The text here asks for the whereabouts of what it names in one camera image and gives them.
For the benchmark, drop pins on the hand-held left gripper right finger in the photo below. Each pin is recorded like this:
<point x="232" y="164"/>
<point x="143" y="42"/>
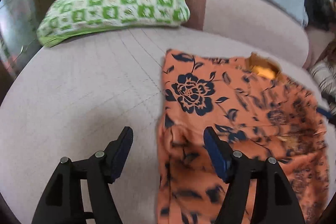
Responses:
<point x="215" y="158"/>

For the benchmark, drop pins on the green white patterned pillow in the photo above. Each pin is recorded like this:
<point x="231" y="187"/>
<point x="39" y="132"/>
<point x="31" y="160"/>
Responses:
<point x="118" y="3"/>

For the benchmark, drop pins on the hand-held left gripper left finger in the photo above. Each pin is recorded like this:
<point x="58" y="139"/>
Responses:
<point x="121" y="159"/>

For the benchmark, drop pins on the orange floral garment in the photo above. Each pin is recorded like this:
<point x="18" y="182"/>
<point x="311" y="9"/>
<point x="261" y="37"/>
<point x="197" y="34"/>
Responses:
<point x="244" y="108"/>

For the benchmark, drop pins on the beige sofa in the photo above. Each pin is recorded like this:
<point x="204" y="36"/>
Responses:
<point x="78" y="82"/>

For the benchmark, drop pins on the striped cloth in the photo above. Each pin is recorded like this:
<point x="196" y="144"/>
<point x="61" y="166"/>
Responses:
<point x="324" y="77"/>

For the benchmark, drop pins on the dark cloth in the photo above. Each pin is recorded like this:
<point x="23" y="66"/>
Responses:
<point x="319" y="8"/>

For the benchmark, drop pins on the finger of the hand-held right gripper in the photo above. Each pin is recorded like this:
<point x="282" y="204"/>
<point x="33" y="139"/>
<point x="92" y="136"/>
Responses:
<point x="325" y="112"/>

